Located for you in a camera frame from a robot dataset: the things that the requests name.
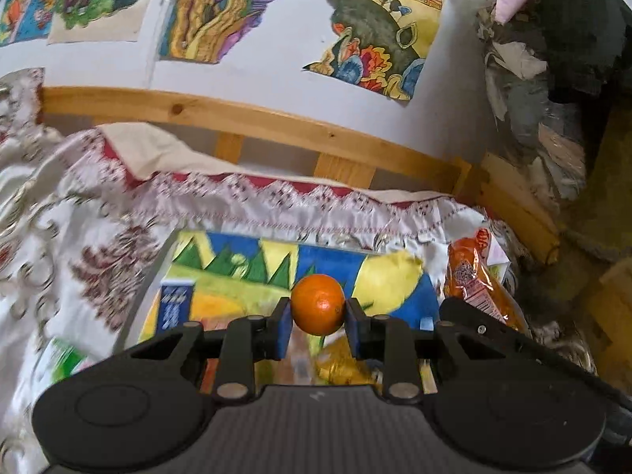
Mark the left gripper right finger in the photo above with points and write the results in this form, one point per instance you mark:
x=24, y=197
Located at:
x=387, y=340

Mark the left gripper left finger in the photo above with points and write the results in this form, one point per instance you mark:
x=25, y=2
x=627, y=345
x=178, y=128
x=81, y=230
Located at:
x=245, y=342

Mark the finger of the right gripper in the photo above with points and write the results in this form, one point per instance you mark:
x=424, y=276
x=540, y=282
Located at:
x=504, y=373

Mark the gold foil snack wrapper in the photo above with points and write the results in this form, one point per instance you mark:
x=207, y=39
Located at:
x=334, y=364

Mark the small orange tangerine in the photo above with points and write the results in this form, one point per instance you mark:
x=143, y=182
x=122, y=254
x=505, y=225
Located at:
x=317, y=304

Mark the blue snack stick packet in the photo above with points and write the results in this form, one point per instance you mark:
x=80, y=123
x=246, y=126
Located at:
x=174, y=303

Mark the orange foil snack bag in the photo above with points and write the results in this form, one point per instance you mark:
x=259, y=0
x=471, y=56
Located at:
x=472, y=265

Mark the white green pickle packet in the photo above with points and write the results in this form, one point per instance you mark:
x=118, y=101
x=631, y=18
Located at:
x=58, y=361

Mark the red lettered cracker pack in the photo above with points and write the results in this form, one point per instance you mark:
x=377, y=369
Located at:
x=296, y=368

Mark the olive brown hanging garment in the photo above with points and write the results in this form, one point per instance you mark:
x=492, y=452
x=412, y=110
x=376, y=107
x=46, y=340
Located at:
x=595, y=229

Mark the floral satin bedspread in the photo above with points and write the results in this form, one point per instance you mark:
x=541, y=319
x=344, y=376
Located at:
x=79, y=232

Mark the beige pillow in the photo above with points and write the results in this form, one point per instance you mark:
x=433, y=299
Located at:
x=146, y=148

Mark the patterned hanging cloth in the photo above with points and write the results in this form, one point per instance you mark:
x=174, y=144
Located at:
x=544, y=140

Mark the landscape field drawing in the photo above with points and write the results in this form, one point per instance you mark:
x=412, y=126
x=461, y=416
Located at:
x=381, y=45

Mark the swirly night sky drawing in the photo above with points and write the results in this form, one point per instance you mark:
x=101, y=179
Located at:
x=203, y=31

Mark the blond child drawing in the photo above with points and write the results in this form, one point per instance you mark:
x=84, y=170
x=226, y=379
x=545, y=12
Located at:
x=77, y=21

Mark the black hanging garment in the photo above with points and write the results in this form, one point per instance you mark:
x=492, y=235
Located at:
x=586, y=45

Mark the red-haired girl drawing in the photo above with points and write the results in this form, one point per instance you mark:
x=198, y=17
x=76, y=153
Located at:
x=26, y=20

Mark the wooden bed frame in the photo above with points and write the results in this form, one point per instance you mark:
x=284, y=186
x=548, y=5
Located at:
x=345, y=156

